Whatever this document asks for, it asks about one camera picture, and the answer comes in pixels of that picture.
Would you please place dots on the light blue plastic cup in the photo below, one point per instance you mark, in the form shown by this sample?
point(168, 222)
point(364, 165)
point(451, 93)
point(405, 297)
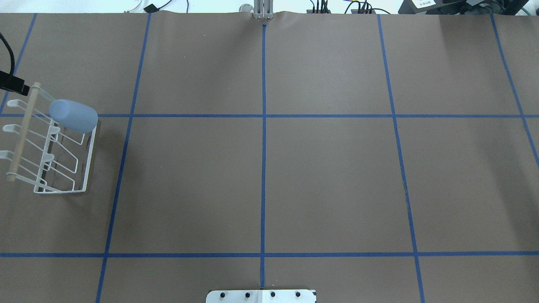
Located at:
point(74, 115)

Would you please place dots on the aluminium frame post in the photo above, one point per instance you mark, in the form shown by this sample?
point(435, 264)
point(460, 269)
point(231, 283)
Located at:
point(263, 9)

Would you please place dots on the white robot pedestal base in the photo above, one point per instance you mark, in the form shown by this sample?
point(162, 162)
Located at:
point(262, 296)

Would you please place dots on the white wire cup holder rack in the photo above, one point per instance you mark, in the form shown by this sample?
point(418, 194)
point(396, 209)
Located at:
point(48, 156)

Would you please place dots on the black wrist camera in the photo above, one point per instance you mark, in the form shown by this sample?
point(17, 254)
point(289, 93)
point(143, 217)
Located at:
point(13, 84)

